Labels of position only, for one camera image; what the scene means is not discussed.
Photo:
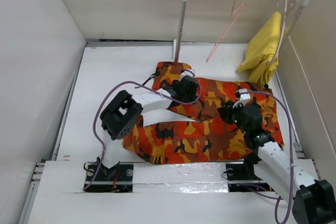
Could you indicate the yellow garment on hanger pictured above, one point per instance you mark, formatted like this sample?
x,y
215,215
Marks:
x,y
261,50

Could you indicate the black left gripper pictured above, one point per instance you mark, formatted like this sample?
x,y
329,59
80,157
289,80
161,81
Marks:
x,y
190,94

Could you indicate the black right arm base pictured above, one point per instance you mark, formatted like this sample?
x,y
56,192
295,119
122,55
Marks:
x,y
240,179

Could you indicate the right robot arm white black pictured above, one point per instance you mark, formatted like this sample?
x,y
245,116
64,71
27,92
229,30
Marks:
x,y
310,200

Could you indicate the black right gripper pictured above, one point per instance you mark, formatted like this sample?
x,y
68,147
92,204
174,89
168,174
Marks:
x,y
226,111

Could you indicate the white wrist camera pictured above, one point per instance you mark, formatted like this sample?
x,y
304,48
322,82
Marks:
x,y
187,72
242,98

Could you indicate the pink wire hanger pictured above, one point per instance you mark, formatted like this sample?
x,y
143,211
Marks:
x,y
230,21

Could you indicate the orange camouflage trousers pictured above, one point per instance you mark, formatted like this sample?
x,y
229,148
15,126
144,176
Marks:
x,y
205,138

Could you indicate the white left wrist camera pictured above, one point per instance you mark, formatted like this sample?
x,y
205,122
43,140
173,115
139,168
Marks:
x,y
187,72

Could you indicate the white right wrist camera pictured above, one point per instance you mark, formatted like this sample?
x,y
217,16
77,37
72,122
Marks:
x,y
242,98

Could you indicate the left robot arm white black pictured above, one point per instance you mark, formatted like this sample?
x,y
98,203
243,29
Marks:
x,y
121,114

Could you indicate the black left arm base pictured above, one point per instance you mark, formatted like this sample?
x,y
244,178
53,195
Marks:
x,y
119,179

